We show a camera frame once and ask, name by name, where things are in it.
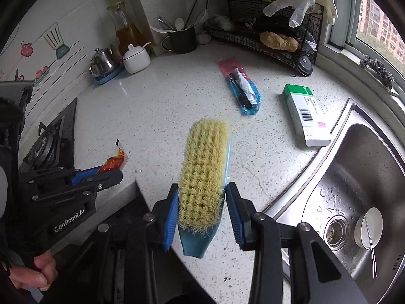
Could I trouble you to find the window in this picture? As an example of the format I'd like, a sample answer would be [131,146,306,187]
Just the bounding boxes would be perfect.
[329,0,405,81]

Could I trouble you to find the steel teapot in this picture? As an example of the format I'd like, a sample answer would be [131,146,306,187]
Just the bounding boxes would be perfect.
[89,47,121,77]

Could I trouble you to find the green and white box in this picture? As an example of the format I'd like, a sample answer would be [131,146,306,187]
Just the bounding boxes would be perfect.
[282,84,332,147]

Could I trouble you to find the dark utensil mug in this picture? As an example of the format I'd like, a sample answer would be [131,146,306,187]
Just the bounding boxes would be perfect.
[161,26,197,54]

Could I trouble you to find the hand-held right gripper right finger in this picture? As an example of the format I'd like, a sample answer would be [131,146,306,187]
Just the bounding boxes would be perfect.
[225,182,369,304]

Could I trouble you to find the stainless steel sink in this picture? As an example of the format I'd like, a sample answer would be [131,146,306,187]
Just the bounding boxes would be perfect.
[264,98,405,304]

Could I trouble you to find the white lidded sugar bowl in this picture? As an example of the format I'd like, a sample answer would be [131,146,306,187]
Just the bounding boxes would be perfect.
[122,42,152,74]

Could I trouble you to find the person's left hand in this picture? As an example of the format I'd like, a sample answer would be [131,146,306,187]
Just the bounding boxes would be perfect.
[8,251,59,292]

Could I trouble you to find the black cloth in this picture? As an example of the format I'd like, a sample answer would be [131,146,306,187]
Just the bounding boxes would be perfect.
[253,16,305,39]

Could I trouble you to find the blue round tray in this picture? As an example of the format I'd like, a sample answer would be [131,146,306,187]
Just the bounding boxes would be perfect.
[92,64,125,86]

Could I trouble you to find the pink and blue package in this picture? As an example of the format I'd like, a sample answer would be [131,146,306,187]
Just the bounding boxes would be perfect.
[217,57,261,116]

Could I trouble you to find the black wire corner rack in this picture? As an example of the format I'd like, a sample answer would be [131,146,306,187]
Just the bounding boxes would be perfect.
[204,0,325,77]

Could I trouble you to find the dark steel wool scrubber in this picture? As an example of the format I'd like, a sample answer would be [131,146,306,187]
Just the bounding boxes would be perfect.
[360,54,395,91]

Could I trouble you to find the dark chopsticks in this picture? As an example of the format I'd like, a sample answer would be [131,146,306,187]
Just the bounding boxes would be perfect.
[184,0,199,30]

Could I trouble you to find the sink drain strainer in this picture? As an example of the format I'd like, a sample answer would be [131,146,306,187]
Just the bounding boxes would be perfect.
[325,216,350,246]

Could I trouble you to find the orange sauce packet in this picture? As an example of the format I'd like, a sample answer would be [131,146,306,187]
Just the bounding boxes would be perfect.
[98,139,129,175]

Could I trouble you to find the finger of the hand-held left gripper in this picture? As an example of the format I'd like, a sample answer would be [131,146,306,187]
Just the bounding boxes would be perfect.
[30,169,123,204]
[19,166,102,186]

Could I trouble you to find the glass oil bottle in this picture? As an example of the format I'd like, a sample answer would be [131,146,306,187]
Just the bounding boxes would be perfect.
[106,1,150,58]

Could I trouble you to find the spatula wall sticker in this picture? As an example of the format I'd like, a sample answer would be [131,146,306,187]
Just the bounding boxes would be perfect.
[41,23,71,59]

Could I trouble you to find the metal chopsticks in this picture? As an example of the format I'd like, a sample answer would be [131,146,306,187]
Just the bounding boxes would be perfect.
[364,220,379,279]

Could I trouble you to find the black round container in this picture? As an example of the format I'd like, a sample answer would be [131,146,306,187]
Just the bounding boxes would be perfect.
[295,55,314,77]

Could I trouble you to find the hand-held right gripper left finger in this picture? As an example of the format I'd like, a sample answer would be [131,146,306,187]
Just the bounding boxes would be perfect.
[75,183,180,304]

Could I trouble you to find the brown loofah sponge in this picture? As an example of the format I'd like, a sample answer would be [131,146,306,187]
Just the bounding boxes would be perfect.
[260,31,300,53]

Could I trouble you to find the black gas stove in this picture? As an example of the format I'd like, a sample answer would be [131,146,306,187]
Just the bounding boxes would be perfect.
[19,98,78,172]

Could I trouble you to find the yellow bristle scrub brush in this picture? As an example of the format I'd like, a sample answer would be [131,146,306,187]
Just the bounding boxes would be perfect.
[177,119,233,258]

